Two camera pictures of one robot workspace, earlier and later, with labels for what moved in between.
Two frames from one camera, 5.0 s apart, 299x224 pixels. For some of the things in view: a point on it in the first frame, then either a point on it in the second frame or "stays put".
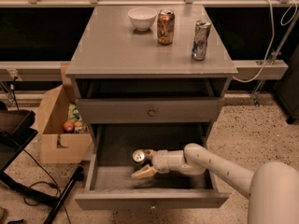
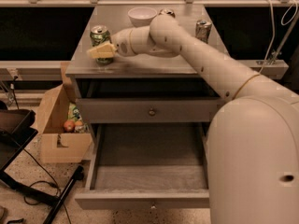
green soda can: (138, 160) to (100, 34)
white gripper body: (161, 161) to (121, 42)
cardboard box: (58, 146) stays put
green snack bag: (74, 113) stays put
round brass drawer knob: (151, 113) stays put
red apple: (68, 127) stays put
